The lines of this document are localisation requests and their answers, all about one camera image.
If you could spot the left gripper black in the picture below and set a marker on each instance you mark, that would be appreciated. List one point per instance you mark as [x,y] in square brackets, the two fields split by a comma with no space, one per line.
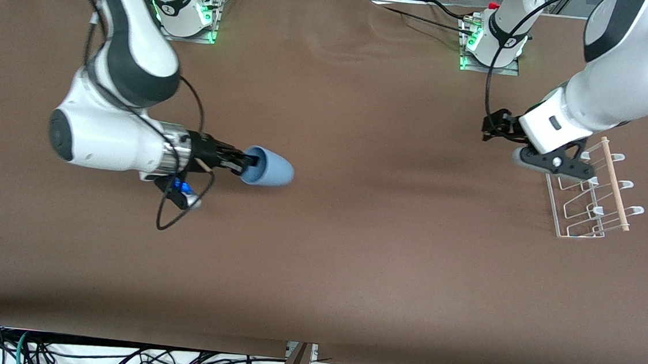
[503,127]

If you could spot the blue plastic cup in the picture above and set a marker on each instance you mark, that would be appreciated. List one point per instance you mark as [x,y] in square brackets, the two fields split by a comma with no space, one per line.
[270,169]

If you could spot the right white Franka arm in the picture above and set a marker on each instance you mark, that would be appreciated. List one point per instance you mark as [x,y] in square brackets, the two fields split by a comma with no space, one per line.
[132,45]

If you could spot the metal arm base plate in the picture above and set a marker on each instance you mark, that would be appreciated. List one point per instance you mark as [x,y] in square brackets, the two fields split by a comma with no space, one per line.
[188,39]
[489,70]

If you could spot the small metal bracket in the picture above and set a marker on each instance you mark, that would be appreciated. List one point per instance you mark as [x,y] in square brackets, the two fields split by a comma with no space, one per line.
[315,350]

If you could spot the left white Franka arm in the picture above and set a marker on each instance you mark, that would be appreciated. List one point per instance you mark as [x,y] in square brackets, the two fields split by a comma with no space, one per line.
[615,83]

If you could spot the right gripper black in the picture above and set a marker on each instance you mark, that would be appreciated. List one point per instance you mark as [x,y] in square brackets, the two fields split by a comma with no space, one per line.
[205,150]

